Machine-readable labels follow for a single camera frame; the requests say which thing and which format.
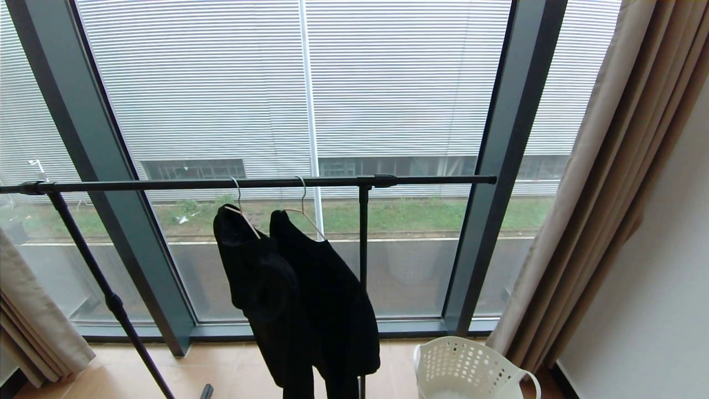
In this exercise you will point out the white laundry basket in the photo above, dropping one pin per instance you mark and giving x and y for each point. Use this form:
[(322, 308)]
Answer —
[(465, 366)]

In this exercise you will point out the black garment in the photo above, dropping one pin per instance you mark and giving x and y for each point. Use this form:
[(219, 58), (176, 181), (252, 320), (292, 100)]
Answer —
[(260, 288), (332, 310)]

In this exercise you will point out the beige curtain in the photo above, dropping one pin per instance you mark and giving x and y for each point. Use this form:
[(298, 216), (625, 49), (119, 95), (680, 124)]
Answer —
[(626, 166), (33, 321)]

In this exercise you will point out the window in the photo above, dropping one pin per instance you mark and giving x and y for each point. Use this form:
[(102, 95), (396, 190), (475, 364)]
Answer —
[(111, 138)]

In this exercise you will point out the pink clothes hanger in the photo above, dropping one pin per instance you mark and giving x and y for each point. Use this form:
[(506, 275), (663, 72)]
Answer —
[(239, 199), (303, 202)]

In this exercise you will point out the black clothes rack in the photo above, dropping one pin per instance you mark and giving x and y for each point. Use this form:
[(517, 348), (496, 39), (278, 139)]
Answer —
[(166, 184)]

